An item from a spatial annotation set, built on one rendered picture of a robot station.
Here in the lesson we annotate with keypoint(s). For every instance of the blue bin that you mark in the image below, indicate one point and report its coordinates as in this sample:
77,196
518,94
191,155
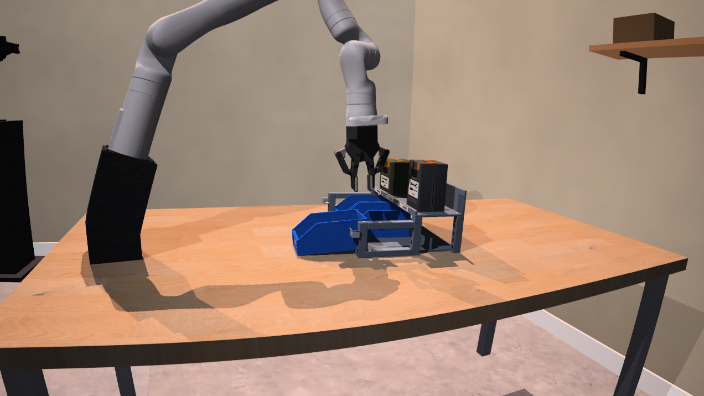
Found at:
383,211
326,232
353,200

